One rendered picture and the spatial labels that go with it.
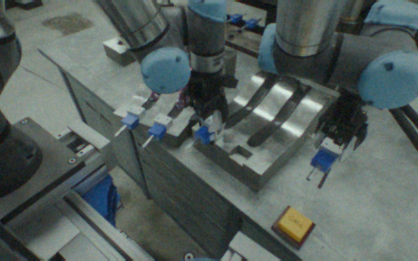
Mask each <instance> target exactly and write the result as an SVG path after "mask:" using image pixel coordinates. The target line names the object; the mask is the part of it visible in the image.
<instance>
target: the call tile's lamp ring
mask: <svg viewBox="0 0 418 261"><path fill-rule="evenodd" d="M289 209H290V206H287V208H285V210H284V211H283V212H282V214H281V215H280V216H279V218H278V219H277V220H276V221H275V223H274V224H273V225H272V227H275V228H276V229H277V230H278V231H279V232H281V233H282V234H284V235H285V237H287V238H288V239H291V241H292V242H294V243H295V244H296V245H298V246H299V247H301V246H303V244H304V242H305V241H306V238H307V237H308V236H309V234H310V233H311V232H312V230H313V228H314V227H315V226H316V224H315V223H314V222H313V223H312V227H310V228H309V230H308V231H307V232H306V235H305V236H304V238H303V239H302V240H301V241H300V243H297V241H295V239H294V238H292V237H290V236H289V235H288V234H287V233H285V231H283V230H281V229H280V228H279V227H277V226H276V224H278V221H279V220H281V218H282V217H283V216H284V215H285V214H286V213H287V211H288V210H289Z"/></svg>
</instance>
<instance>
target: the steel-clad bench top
mask: <svg viewBox="0 0 418 261"><path fill-rule="evenodd" d="M117 37H118V35H117V34H116V33H115V32H114V31H113V30H112V28H111V27H110V26H109V25H108V23H106V24H100V25H98V26H96V27H92V28H90V29H87V30H83V31H81V32H79V33H74V34H71V35H66V36H65V37H62V38H59V39H58V38H57V39H55V40H52V41H51V42H46V43H43V44H38V45H36V47H37V48H38V49H39V50H40V51H42V52H43V53H45V54H46V55H47V56H48V57H50V58H51V59H52V60H53V61H55V62H56V63H58V64H59V66H62V67H63V69H65V70H66V71H67V72H68V73H69V74H70V75H72V76H73V77H74V79H77V80H78V82H81V84H83V85H84V86H85V87H87V88H88V89H89V90H91V91H92V92H93V93H94V94H96V95H97V96H98V97H100V98H101V99H102V100H103V101H105V102H106V103H108V104H109V105H110V106H112V108H113V109H114V110H119V108H120V107H121V106H122V105H123V104H124V103H125V102H126V101H128V100H129V99H130V98H131V97H132V96H133V95H134V93H135V92H136V91H137V89H138V88H139V86H140V83H141V82H142V80H143V77H142V75H141V71H140V68H141V67H140V65H139V63H138V62H134V63H131V64H128V65H127V66H125V67H122V66H121V65H120V64H117V63H116V62H115V61H113V60H112V59H111V58H109V57H107V56H106V54H105V49H104V47H103V44H102V43H105V42H108V41H109V40H111V39H114V38H117ZM224 50H230V51H232V52H236V53H237V60H236V68H235V76H234V77H235V78H236V79H238V85H237V87H236V89H234V88H231V89H230V88H227V87H226V88H225V89H224V90H223V91H224V93H226V99H227V100H228V104H229V103H230V102H232V101H233V100H234V99H235V98H236V97H237V96H238V95H239V93H240V92H241V91H242V89H244V86H246V85H247V83H248V82H249V80H250V79H251V78H252V77H253V76H254V75H255V74H256V73H258V72H259V71H262V70H261V69H260V68H259V65H258V59H256V58H254V57H253V56H250V55H247V54H245V53H242V52H240V51H238V50H235V49H232V48H231V47H227V46H226V45H225V49H224ZM362 110H363V111H367V114H366V115H367V117H368V121H366V122H365V123H367V124H368V127H367V136H366V137H365V140H364V141H363V142H362V144H360V145H359V146H358V147H357V149H355V151H354V152H353V154H351V155H350V156H349V158H347V159H346V160H343V161H341V162H339V161H338V162H337V163H336V165H335V166H334V168H333V169H330V172H329V173H328V175H327V178H326V180H325V183H324V185H323V186H322V188H319V187H318V185H319V183H320V181H321V178H322V177H323V176H324V172H321V170H319V171H318V172H317V173H316V174H315V176H314V177H313V178H312V180H311V181H307V180H306V177H307V175H308V174H309V173H310V172H311V170H312V169H314V167H312V166H311V165H310V163H311V160H312V158H313V157H314V156H315V154H317V150H318V149H319V147H320V146H319V147H318V148H317V149H315V143H314V144H313V145H310V144H311V142H312V141H313V140H314V139H315V134H314V133H313V134H312V135H311V136H314V138H313V139H312V140H311V139H309V138H308V140H307V141H306V142H305V143H304V144H303V145H302V146H301V147H300V148H298V151H296V153H295V154H293V156H292V157H290V158H289V160H288V161H287V163H285V164H284V165H283V166H282V167H281V168H280V169H279V171H278V172H277V173H276V174H275V175H274V176H273V177H272V178H271V179H270V180H269V181H268V183H267V184H265V186H264V187H262V189H261V190H260V191H259V192H258V193H256V192H253V190H251V189H250V188H248V187H246V186H245V185H244V184H243V183H241V182H240V181H239V180H237V179H235V177H232V175H231V174H228V173H227V172H226V171H225V170H224V169H223V168H221V167H220V166H219V165H217V164H216V163H214V162H213V161H211V159H209V158H207V157H206V156H204V155H203V154H202V153H200V152H199V151H198V150H196V149H195V148H193V147H192V148H190V149H189V150H185V148H186V147H187V146H188V145H189V144H191V143H192V134H191V133H190V134H189V136H188V137H187V139H185V141H183V142H182V144H181V145H180V147H179V148H177V147H174V146H173V145H169V144H168V143H165V142H164V141H158V140H156V139H153V140H154V141H155V142H156V143H158V144H159V145H160V146H161V147H162V148H164V149H165V150H166V151H167V152H168V153H170V154H171V155H172V156H173V157H175V158H176V160H179V161H180V162H182V164H183V165H185V166H186V167H187V168H189V169H190V170H191V171H193V172H194V174H197V176H198V177H200V178H201V179H203V180H204V181H205V182H206V183H208V184H209V186H211V187H212V188H213V189H215V190H216V191H217V192H218V193H219V194H220V195H222V196H223V197H224V198H226V199H227V200H228V201H229V202H231V203H232V204H233V205H235V206H236V208H238V209H239V210H241V211H242V212H243V213H244V214H246V215H247V216H248V217H250V219H252V220H254V222H256V223H257V224H258V225H260V226H261V227H263V229H265V230H266V231H267V232H268V233H269V234H270V235H271V236H272V237H274V238H275V239H277V240H278V242H281V243H282V245H283V246H285V247H286V248H288V249H289V250H290V251H291V252H293V253H294V254H295V255H297V256H298V257H299V258H301V259H302V260H303V261H418V151H417V150H416V148H415V147H414V145H413V144H412V143H411V142H410V140H409V139H408V138H407V136H406V134H405V133H404V132H403V130H402V129H401V127H400V126H399V124H397V121H396V120H395V119H394V117H393V115H391V114H390V113H388V112H386V111H382V110H379V109H376V108H375V107H373V106H369V105H368V104H366V105H365V106H362ZM259 204H260V205H259ZM287 206H290V207H292V208H294V209H296V211H298V212H300V213H301V214H302V215H304V216H305V217H306V218H309V220H311V221H312V222H314V223H315V224H316V227H315V228H314V230H313V232H312V233H311V234H310V235H309V237H308V239H307V240H306V242H305V243H304V245H303V246H302V247H301V248H300V250H299V251H297V249H294V247H293V246H291V245H289V244H288V242H286V241H285V239H282V237H281V236H279V235H278V234H276V233H275V232H274V231H272V229H271V227H272V224H274V223H275V220H277V218H278V217H279V216H280V215H281V213H282V212H283V211H284V209H285V208H287ZM254 210H255V211H254Z"/></svg>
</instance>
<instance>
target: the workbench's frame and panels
mask: <svg viewBox="0 0 418 261"><path fill-rule="evenodd" d="M37 50H38V51H39V53H41V54H42V55H43V56H44V57H46V59H47V60H50V62H51V63H53V64H54V65H55V66H57V68H58V69H59V73H60V74H61V75H62V77H63V81H64V83H65V86H66V88H67V90H68V91H69V93H70V96H71V97H72V100H73V103H74V105H75V108H76V110H77V111H78V114H79V115H80V118H81V119H82V122H83V123H84V124H87V125H88V127H91V128H92V129H93V130H95V131H97V133H100V134H101V135H102V136H103V137H104V138H106V140H109V141H110V142H111V144H112V148H113V150H114V152H115V154H116V158H117V160H118V161H119V167H120V168H121V169H122V170H123V171H124V172H125V173H126V174H127V175H128V176H129V177H130V178H131V179H132V180H134V182H135V183H136V184H137V185H138V186H139V187H140V188H141V189H142V191H143V193H144V196H146V198H147V199H152V200H153V201H155V203H156V204H157V205H159V206H160V207H161V208H162V209H163V210H164V211H165V212H166V213H167V214H168V215H169V216H170V217H171V218H172V220H174V221H175V222H176V223H177V224H178V225H179V226H180V227H181V229H183V230H184V232H186V233H187V234H188V235H189V236H190V238H192V239H193V241H195V242H196V243H197V245H199V247H201V248H202V249H203V250H204V251H206V253H207V254H209V256H210V257H211V258H212V259H214V260H220V259H221V258H222V257H223V256H224V254H226V252H227V250H228V247H229V243H230V242H231V241H232V240H233V238H234V237H235V235H236V234H237V233H238V232H242V234H244V235H245V236H247V237H248V238H251V240H253V241H254V242H256V243H257V244H258V245H260V246H261V247H263V248H265V249H266V250H267V251H269V253H270V254H272V255H274V256H275V257H277V258H279V260H281V261H303V260H302V259H301V258H299V257H298V256H297V255H295V254H294V253H293V252H291V251H290V250H289V249H288V248H286V247H285V246H283V245H282V243H281V242H278V240H277V239H275V238H274V237H272V236H271V235H270V234H269V233H268V232H267V231H266V230H265V229H263V227H261V226H260V225H258V224H257V223H256V222H254V220H252V219H250V217H248V216H247V215H246V214H244V213H243V212H242V211H241V210H239V209H238V208H236V206H235V205H233V204H232V203H231V202H229V201H228V200H227V199H226V198H224V197H223V196H222V195H220V194H219V193H218V192H217V191H216V190H215V189H213V188H212V187H211V186H209V184H208V183H206V182H205V181H204V180H203V179H201V178H200V177H198V176H197V174H194V172H193V171H191V170H190V169H189V168H187V167H186V166H185V165H183V164H182V162H180V161H179V160H178V159H176V158H175V157H173V156H172V155H171V154H170V153H168V152H167V151H166V150H165V149H164V148H162V147H161V146H160V145H159V144H158V143H156V142H155V141H154V140H153V141H152V142H150V145H148V146H147V148H145V149H143V148H142V147H141V146H142V145H143V144H144V143H145V142H147V139H149V138H150V137H149V136H146V135H143V134H141V133H138V132H137V131H134V130H128V129H125V130H124V131H123V132H122V133H121V134H119V136H118V137H115V136H114V135H115V134H116V133H117V132H118V131H119V130H120V129H121V128H122V126H120V125H119V124H117V123H116V119H115V117H114V115H113V113H114V112H116V110H114V109H113V108H112V106H110V105H109V104H108V103H106V102H105V101H103V100H102V99H101V98H100V97H98V96H97V95H96V94H94V93H93V92H92V91H91V90H89V89H88V88H87V87H85V86H84V85H83V84H81V82H78V80H77V79H74V77H73V76H72V75H70V74H69V73H68V72H67V71H66V70H65V69H63V67H62V66H59V64H58V63H56V62H55V61H53V60H52V59H51V58H50V57H48V56H47V55H46V54H45V53H43V52H42V51H40V50H39V49H38V48H37Z"/></svg>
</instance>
